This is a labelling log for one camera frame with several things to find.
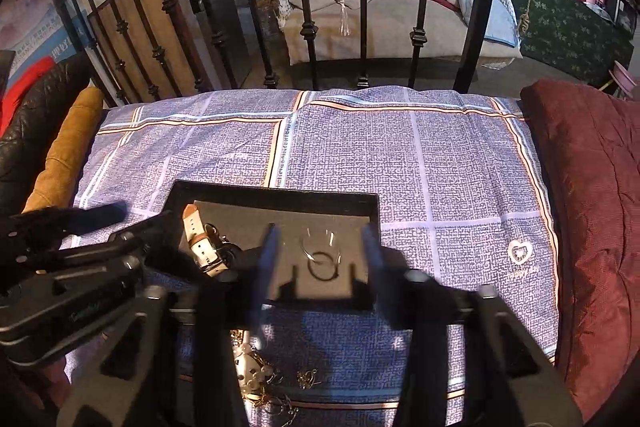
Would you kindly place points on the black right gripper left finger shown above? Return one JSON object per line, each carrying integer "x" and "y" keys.
{"x": 133, "y": 379}

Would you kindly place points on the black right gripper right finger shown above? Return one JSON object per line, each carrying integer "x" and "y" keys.
{"x": 508, "y": 379}

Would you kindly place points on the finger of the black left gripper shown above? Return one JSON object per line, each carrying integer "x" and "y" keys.
{"x": 142, "y": 239}
{"x": 41, "y": 230}

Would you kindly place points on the gold chain jewelry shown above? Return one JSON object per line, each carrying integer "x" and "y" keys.
{"x": 260, "y": 383}

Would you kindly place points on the black jewelry tray box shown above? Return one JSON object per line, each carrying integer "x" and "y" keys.
{"x": 321, "y": 264}

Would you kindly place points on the mustard yellow cushion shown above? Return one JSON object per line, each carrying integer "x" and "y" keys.
{"x": 56, "y": 184}

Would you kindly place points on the black leather cushion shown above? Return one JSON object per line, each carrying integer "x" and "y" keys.
{"x": 34, "y": 126}

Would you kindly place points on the purple patterned bed sheet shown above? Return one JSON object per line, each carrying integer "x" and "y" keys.
{"x": 460, "y": 190}

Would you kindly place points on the wooden panel door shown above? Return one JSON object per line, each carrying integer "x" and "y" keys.
{"x": 148, "y": 48}

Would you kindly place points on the dark red pillow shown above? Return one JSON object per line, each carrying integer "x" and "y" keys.
{"x": 588, "y": 145}

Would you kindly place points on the beige bed with red blanket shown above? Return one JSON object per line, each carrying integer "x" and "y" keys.
{"x": 389, "y": 25}

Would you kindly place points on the black iron bed frame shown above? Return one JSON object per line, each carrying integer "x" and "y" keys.
{"x": 310, "y": 6}

